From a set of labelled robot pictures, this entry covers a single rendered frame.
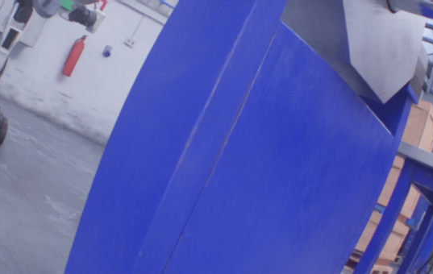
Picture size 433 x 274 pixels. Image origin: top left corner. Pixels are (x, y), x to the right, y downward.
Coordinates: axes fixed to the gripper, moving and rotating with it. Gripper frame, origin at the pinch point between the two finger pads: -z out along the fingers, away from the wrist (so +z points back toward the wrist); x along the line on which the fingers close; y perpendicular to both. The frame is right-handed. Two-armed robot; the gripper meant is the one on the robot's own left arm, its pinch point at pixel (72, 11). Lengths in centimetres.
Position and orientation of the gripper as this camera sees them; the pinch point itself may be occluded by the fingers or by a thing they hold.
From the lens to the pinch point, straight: 232.5
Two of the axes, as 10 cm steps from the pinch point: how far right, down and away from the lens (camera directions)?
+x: -8.8, 3.2, 3.5
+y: -2.5, -9.4, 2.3
